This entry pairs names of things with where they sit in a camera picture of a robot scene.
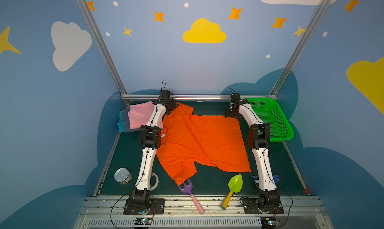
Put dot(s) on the grey folded t shirt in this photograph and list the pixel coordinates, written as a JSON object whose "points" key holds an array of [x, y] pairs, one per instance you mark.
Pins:
{"points": [[126, 120]]}

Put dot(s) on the green plastic basket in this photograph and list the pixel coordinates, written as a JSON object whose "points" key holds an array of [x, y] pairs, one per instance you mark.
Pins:
{"points": [[269, 111]]}

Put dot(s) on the back horizontal aluminium bar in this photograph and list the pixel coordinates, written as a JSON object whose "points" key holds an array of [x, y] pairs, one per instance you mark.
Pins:
{"points": [[180, 97]]}

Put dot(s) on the purple toy garden fork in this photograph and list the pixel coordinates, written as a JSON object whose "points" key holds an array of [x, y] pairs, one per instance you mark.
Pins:
{"points": [[186, 188]]}

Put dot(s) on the right circuit board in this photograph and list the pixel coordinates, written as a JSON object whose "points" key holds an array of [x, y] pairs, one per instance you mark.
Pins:
{"points": [[268, 223]]}

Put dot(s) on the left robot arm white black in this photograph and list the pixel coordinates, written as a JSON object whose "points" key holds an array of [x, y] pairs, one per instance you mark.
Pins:
{"points": [[150, 135]]}

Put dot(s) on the left circuit board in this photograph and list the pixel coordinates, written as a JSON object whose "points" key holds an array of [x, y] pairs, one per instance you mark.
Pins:
{"points": [[143, 222]]}

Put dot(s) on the orange t shirt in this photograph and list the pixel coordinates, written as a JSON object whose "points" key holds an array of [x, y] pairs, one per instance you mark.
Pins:
{"points": [[214, 141]]}

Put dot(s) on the green toy shovel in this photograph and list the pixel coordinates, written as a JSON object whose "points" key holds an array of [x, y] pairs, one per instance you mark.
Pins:
{"points": [[235, 185]]}

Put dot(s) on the aluminium rail base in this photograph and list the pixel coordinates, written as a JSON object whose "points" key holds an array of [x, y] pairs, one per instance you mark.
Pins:
{"points": [[180, 212]]}

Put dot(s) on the blue stapler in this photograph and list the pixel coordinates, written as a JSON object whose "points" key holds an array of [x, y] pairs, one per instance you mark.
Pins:
{"points": [[256, 179]]}

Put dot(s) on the pink folded t shirt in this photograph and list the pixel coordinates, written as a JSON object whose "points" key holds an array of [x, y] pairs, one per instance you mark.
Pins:
{"points": [[143, 113]]}

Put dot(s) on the silver tin can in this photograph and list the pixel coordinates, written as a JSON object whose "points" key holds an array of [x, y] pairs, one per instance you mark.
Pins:
{"points": [[123, 176]]}

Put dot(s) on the left aluminium frame post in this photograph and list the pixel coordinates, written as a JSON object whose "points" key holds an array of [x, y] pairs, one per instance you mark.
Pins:
{"points": [[88, 15]]}

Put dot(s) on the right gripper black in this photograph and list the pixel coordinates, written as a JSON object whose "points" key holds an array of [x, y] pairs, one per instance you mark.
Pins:
{"points": [[231, 111]]}

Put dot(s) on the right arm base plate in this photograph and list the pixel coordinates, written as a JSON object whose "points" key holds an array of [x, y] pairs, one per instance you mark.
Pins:
{"points": [[251, 206]]}

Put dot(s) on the aluminium frame post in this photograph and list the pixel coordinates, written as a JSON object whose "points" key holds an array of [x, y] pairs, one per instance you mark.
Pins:
{"points": [[88, 15], [304, 39]]}

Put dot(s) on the teal folded t shirt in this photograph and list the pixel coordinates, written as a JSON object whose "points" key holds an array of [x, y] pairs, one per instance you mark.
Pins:
{"points": [[120, 123]]}

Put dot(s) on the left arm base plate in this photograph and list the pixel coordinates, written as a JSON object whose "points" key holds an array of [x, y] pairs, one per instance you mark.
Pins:
{"points": [[157, 206]]}

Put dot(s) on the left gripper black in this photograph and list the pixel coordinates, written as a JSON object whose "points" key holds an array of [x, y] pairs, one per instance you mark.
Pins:
{"points": [[171, 104]]}

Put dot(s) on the right aluminium frame post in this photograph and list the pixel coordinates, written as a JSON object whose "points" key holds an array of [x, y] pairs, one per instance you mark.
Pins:
{"points": [[304, 39]]}

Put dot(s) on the circuit board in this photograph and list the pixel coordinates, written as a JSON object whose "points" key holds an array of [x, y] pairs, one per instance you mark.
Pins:
{"points": [[268, 223], [143, 222]]}

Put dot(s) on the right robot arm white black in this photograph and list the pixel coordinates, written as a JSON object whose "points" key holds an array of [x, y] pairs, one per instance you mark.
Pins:
{"points": [[258, 139]]}

